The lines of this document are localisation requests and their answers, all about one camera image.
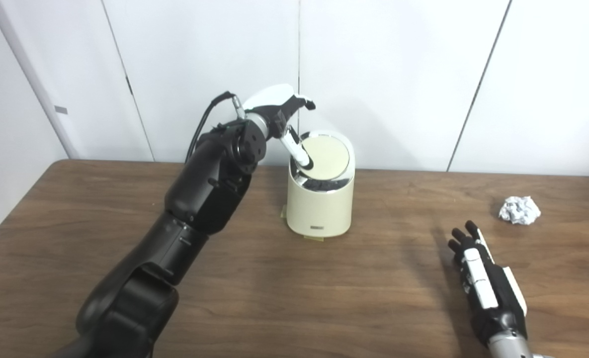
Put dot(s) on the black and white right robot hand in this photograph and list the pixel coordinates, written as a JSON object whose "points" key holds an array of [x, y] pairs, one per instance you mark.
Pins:
{"points": [[493, 298]]}

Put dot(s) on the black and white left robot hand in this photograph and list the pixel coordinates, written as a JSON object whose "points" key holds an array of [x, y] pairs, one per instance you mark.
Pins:
{"points": [[272, 97]]}

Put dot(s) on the cream round bin lid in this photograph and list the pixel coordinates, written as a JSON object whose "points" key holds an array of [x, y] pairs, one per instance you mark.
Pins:
{"points": [[330, 158]]}

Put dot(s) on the white paper ball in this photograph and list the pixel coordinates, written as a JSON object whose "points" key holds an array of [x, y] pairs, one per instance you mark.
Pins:
{"points": [[519, 210]]}

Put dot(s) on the cream-colored cylindrical bin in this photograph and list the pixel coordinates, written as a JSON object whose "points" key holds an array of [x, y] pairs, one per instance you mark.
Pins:
{"points": [[321, 209]]}

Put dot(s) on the gray wall tape label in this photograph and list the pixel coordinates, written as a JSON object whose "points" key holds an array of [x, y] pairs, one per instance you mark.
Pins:
{"points": [[61, 110]]}

